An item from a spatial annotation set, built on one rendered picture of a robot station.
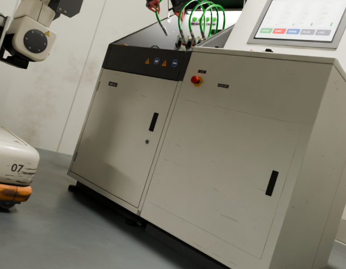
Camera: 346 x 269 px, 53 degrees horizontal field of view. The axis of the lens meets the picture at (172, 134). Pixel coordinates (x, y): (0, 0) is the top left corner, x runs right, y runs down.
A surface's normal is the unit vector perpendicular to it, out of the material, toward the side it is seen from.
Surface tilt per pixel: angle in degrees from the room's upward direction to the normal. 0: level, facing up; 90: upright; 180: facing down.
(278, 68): 90
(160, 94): 90
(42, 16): 90
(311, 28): 76
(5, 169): 90
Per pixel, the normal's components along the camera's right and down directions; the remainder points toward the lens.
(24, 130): 0.62, 0.19
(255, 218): -0.61, -0.20
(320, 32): -0.53, -0.43
